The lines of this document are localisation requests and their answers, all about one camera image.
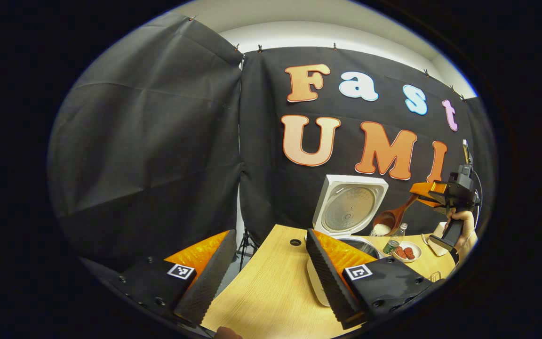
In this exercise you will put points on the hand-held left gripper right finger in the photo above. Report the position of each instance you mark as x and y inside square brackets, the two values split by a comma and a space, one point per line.
[330, 282]

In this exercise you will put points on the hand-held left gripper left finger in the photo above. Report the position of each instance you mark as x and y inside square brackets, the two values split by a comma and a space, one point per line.
[212, 282]

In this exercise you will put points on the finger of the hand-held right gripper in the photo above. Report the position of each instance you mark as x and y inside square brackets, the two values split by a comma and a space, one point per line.
[424, 187]
[433, 202]

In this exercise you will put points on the brown wooden spoon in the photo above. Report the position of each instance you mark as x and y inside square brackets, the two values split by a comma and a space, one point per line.
[391, 216]

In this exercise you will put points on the spoonful of white rice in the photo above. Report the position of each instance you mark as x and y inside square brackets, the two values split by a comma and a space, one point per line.
[382, 230]

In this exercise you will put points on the white rice cooker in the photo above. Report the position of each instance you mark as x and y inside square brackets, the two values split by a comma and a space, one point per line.
[346, 207]

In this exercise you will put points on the white toaster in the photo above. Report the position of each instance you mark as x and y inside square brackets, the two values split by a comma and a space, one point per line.
[436, 233]

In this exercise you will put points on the black tripod stand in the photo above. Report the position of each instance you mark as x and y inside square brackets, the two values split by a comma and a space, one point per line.
[246, 247]

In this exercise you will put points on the white oval plate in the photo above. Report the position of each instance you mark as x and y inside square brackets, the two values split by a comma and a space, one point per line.
[417, 252]

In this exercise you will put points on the red meat piece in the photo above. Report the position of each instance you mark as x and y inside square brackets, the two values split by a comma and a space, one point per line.
[410, 253]
[400, 253]

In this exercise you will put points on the clear plastic water bottle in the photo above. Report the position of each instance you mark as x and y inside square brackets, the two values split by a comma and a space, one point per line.
[393, 244]

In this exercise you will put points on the black backdrop cloth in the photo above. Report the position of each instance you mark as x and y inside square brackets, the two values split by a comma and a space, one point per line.
[158, 141]

